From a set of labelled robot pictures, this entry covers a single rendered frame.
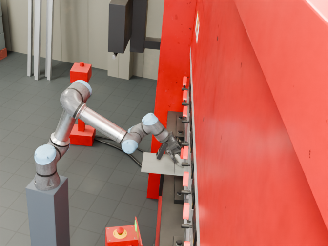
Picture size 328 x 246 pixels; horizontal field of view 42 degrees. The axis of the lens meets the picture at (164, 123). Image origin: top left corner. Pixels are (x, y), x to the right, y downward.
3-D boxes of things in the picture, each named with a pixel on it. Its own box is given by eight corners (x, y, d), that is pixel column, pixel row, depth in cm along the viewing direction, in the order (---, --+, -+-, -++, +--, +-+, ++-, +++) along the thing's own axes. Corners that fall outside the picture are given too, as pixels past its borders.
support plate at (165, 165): (143, 153, 247) (143, 152, 247) (188, 157, 247) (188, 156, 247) (140, 172, 232) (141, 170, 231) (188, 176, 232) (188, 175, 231)
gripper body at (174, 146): (183, 151, 231) (171, 136, 226) (171, 158, 233) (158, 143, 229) (183, 144, 237) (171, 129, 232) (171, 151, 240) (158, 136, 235)
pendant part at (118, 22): (117, 32, 350) (118, -12, 332) (132, 34, 350) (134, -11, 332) (107, 51, 311) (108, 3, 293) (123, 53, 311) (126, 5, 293)
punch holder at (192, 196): (188, 199, 187) (193, 170, 179) (207, 201, 187) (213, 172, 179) (188, 223, 174) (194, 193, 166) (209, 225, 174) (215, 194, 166)
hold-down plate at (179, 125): (176, 117, 310) (176, 114, 309) (183, 118, 310) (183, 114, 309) (175, 139, 284) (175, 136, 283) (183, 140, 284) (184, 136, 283)
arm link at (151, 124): (142, 115, 230) (154, 109, 226) (153, 130, 234) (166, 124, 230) (138, 124, 224) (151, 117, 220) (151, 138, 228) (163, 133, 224)
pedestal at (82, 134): (71, 133, 439) (70, 59, 397) (95, 135, 440) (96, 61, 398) (67, 144, 422) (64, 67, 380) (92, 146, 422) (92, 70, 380)
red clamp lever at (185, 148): (183, 145, 198) (181, 165, 195) (191, 146, 198) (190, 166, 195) (182, 146, 200) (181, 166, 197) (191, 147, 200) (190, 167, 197)
